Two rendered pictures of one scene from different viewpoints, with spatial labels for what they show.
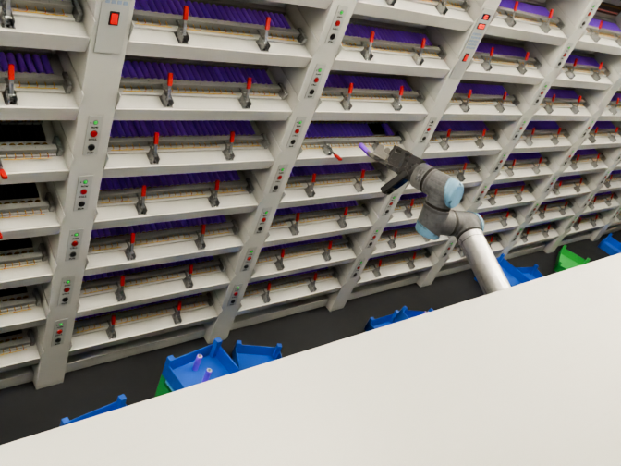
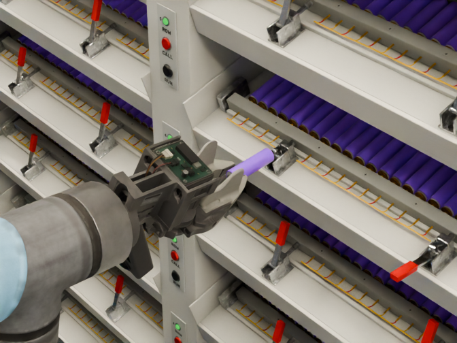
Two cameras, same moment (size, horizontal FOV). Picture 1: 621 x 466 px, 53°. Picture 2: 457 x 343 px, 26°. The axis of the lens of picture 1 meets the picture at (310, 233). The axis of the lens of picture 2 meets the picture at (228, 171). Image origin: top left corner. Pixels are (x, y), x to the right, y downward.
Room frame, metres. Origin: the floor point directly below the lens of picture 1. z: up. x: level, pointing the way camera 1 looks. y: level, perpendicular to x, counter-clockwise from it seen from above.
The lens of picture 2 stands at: (2.19, -1.03, 1.69)
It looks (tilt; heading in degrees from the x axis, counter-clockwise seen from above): 35 degrees down; 98
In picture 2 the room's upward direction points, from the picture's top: straight up
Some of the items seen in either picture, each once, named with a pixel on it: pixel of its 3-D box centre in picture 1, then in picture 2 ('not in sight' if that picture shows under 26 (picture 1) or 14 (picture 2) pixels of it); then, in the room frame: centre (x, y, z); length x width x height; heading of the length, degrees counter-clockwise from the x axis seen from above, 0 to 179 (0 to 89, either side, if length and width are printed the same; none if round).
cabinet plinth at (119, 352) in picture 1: (270, 302); not in sight; (2.28, 0.04, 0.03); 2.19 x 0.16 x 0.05; 139
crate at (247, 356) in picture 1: (261, 375); not in sight; (1.81, -0.05, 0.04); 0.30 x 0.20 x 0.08; 26
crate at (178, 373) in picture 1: (217, 388); not in sight; (1.31, 0.07, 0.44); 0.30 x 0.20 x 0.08; 56
